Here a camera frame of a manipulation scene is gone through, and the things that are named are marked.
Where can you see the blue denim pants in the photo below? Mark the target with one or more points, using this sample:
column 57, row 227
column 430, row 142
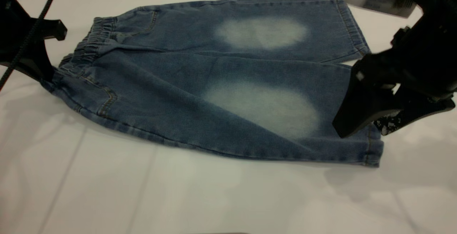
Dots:
column 178, row 84

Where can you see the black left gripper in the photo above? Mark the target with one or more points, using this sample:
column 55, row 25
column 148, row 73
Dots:
column 14, row 30

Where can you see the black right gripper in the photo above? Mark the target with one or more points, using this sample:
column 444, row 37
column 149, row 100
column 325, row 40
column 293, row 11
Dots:
column 425, row 55

